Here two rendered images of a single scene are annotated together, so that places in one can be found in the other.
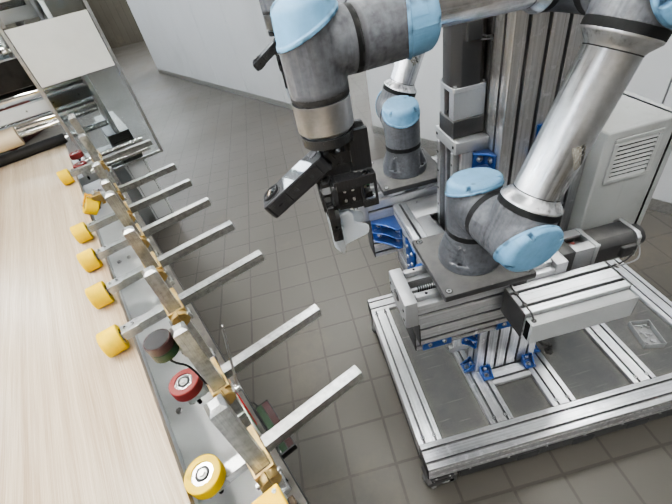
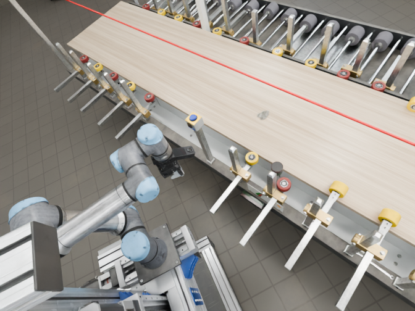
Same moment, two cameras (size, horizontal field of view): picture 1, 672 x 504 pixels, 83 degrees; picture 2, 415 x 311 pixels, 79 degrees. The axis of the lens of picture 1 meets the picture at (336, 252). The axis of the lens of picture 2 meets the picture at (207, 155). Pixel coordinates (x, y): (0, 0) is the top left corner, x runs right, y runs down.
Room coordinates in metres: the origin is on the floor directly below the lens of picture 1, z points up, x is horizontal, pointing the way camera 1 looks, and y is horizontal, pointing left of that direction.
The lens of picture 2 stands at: (1.07, 0.10, 2.30)
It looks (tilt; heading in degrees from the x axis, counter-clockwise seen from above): 59 degrees down; 178
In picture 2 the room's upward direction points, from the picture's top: 23 degrees counter-clockwise
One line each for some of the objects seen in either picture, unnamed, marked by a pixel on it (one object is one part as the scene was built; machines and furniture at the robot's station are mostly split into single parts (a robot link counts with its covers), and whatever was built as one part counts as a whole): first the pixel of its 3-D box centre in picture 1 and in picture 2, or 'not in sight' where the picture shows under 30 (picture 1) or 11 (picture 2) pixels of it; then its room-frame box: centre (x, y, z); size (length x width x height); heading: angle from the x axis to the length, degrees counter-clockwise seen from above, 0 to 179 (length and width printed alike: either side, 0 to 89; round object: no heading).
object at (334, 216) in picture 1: (333, 214); not in sight; (0.47, -0.01, 1.40); 0.05 x 0.02 x 0.09; 3
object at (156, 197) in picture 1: (137, 205); not in sight; (1.55, 0.81, 0.95); 0.50 x 0.04 x 0.04; 117
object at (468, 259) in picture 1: (470, 239); (149, 251); (0.68, -0.33, 1.09); 0.15 x 0.15 x 0.10
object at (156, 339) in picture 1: (178, 366); (276, 175); (0.58, 0.43, 1.00); 0.06 x 0.06 x 0.22; 27
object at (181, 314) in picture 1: (174, 308); (317, 215); (0.84, 0.51, 0.95); 0.13 x 0.06 x 0.05; 27
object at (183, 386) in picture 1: (191, 391); (283, 186); (0.60, 0.46, 0.85); 0.08 x 0.08 x 0.11
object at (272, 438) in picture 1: (288, 426); (233, 185); (0.45, 0.21, 0.84); 0.43 x 0.03 x 0.04; 117
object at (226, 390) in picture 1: (216, 383); (275, 194); (0.62, 0.40, 0.85); 0.13 x 0.06 x 0.05; 27
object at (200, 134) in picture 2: not in sight; (204, 145); (0.14, 0.15, 0.93); 0.05 x 0.04 x 0.45; 27
